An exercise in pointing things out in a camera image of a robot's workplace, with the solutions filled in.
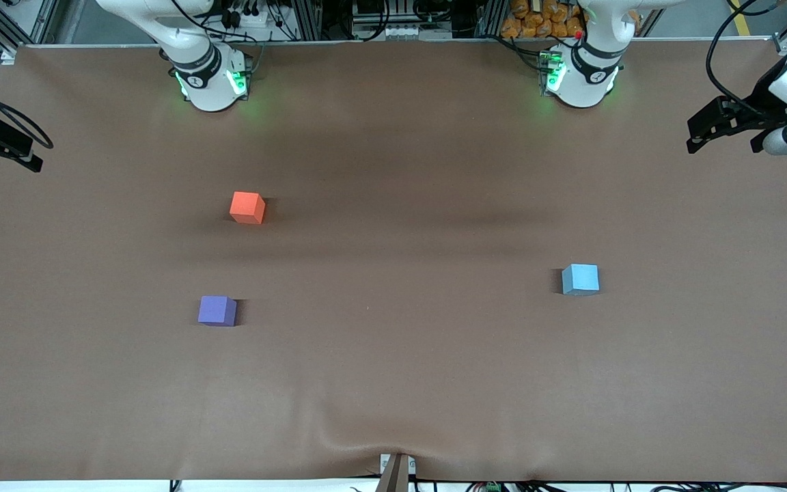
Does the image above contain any light blue block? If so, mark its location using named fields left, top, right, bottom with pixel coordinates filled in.
left=562, top=263, right=600, bottom=297

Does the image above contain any orange block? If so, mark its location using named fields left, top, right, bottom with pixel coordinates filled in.
left=230, top=191, right=266, bottom=226

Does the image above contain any purple block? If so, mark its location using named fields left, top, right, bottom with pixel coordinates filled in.
left=197, top=295, right=238, bottom=327

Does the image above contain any pile of orange objects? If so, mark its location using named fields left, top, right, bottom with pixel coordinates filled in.
left=501, top=0, right=587, bottom=40

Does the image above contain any white power strip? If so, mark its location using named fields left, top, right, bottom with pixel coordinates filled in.
left=378, top=25, right=430, bottom=41

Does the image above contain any brown table mat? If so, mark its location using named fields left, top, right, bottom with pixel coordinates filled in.
left=0, top=40, right=787, bottom=483

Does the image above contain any metal table edge clamp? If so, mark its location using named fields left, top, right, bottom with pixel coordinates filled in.
left=378, top=451, right=417, bottom=492

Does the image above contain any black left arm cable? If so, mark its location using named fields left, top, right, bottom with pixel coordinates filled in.
left=706, top=0, right=787, bottom=128

